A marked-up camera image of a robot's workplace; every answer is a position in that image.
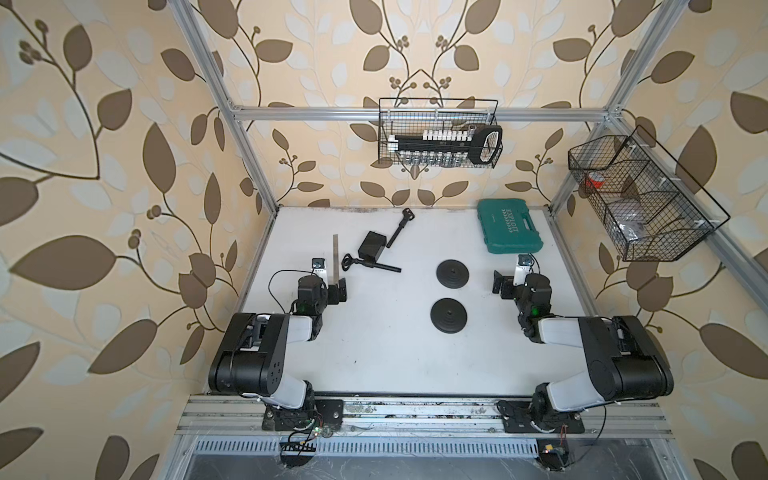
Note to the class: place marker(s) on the plastic bag in basket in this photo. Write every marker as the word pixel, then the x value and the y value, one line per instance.
pixel 630 218

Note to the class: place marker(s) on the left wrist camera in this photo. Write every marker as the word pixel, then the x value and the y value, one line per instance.
pixel 318 268

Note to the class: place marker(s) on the aluminium frame rail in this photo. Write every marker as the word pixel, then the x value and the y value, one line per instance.
pixel 447 416

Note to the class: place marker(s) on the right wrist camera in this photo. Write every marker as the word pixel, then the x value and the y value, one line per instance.
pixel 524 266

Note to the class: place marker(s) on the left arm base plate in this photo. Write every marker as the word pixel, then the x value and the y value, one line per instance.
pixel 303 417

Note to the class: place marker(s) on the wire basket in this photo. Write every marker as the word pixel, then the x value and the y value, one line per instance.
pixel 401 115
pixel 679 211

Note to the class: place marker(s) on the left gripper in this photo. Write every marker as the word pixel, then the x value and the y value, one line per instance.
pixel 335 290

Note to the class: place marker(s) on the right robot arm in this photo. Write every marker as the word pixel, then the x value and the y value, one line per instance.
pixel 622 361

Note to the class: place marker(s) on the back wire basket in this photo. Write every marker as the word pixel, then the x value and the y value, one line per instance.
pixel 401 115

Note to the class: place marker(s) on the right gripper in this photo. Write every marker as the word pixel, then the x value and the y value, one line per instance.
pixel 504 284

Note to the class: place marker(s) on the black round base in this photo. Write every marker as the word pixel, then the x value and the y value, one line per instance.
pixel 448 315
pixel 452 274

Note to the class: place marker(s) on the green tool case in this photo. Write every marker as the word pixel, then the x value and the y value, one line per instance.
pixel 507 227

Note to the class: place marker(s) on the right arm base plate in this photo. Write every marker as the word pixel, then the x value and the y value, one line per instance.
pixel 524 417

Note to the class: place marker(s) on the metal ruler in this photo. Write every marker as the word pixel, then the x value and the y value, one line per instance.
pixel 336 259

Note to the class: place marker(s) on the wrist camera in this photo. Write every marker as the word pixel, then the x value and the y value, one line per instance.
pixel 318 268
pixel 524 266

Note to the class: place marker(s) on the red item in basket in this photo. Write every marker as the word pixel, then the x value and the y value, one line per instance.
pixel 594 180

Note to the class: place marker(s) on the small black box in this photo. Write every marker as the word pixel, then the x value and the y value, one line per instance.
pixel 372 246

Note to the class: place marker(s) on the socket set rack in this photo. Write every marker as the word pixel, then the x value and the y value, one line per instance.
pixel 477 146

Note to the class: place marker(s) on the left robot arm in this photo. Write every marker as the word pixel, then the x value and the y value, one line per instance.
pixel 251 360

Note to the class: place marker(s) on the black mic stand rod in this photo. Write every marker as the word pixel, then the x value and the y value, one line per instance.
pixel 348 261

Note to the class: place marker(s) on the right wire basket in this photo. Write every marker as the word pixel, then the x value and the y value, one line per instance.
pixel 679 211

